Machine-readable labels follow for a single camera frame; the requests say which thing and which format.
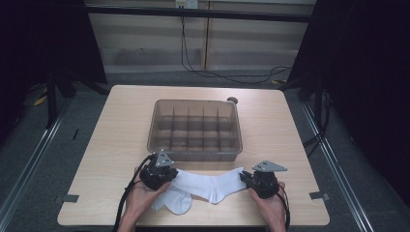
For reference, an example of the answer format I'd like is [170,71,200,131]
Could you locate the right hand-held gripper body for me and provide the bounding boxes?
[250,159,288,200]

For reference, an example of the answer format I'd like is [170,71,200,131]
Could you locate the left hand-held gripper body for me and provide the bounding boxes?
[138,149,175,191]

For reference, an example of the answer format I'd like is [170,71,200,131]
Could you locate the white sock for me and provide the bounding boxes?
[171,166,248,205]
[151,185,193,216]

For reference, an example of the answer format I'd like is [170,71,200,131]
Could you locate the translucent divided storage box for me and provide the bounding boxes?
[146,99,244,162]

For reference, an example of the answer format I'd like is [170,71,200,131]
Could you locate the person's right hand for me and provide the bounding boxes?
[249,181,287,224]

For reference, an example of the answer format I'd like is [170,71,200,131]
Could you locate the person's left hand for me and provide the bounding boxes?
[124,178,171,223]

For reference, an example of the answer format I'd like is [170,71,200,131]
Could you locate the grey tape piece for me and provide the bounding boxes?
[308,190,331,201]
[62,193,80,204]

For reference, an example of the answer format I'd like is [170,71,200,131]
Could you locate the black metal stand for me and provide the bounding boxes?
[45,68,111,130]
[278,74,325,131]

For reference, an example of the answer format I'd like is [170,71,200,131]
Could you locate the yellow floor tape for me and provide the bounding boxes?
[33,94,48,107]

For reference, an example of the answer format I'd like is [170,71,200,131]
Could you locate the black curtain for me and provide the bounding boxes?
[0,0,108,144]
[287,0,410,212]

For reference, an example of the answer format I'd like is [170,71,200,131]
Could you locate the black horizontal bar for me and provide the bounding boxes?
[85,4,312,24]

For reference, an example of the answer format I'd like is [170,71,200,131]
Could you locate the white power outlet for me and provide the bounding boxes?
[175,0,199,10]

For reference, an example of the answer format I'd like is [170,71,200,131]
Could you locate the right hand-held gripper cable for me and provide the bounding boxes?
[277,189,291,232]

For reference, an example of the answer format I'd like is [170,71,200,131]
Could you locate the hand-held gripper cable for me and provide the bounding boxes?
[112,155,157,232]
[277,189,291,232]

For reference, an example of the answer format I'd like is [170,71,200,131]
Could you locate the left hand-held gripper cable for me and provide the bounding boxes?
[112,155,157,232]

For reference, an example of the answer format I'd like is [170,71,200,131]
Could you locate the metal floor rail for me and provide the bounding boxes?
[302,101,375,232]
[0,104,67,224]

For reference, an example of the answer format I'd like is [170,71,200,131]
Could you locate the black floor cables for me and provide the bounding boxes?
[303,90,334,159]

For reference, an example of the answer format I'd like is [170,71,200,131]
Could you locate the black wall cable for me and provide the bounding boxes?
[180,15,293,86]

